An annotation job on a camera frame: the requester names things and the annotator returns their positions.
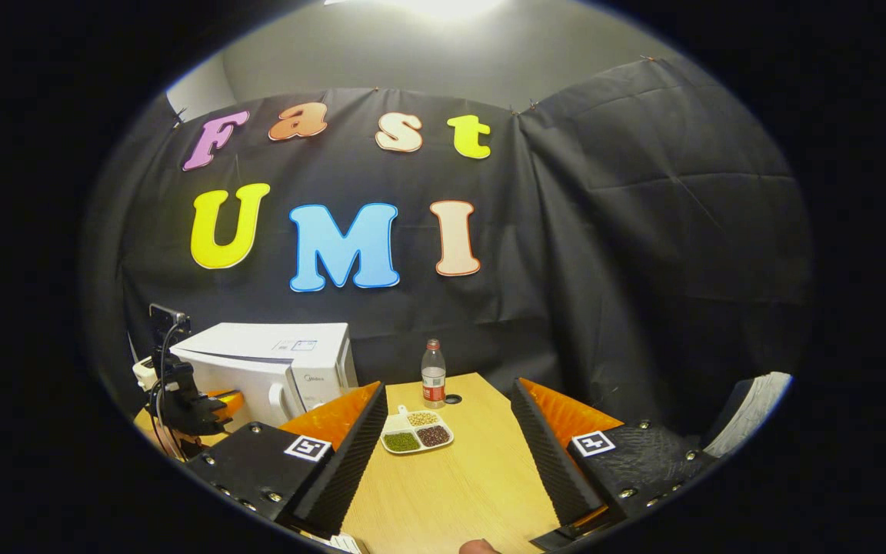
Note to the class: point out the white toaster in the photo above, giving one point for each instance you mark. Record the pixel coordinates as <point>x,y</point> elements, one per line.
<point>143,375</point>

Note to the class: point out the long ceiling light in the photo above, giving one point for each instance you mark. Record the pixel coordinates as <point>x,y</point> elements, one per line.
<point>447,6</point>

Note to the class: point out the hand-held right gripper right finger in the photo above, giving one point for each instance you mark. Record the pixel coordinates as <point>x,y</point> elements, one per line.
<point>551,462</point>

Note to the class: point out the white divided dish of beans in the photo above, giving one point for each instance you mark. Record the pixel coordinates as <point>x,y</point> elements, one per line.
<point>416,432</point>

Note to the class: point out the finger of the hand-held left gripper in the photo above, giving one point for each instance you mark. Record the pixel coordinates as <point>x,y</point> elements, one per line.
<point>229,402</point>

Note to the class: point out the clear plastic water bottle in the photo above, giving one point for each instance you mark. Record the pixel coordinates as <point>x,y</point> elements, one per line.
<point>433,381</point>

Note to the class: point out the white microwave oven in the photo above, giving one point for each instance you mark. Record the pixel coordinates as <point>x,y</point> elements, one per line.
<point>258,362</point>

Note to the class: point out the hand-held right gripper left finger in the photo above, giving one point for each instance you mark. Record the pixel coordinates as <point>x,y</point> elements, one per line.
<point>343,469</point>

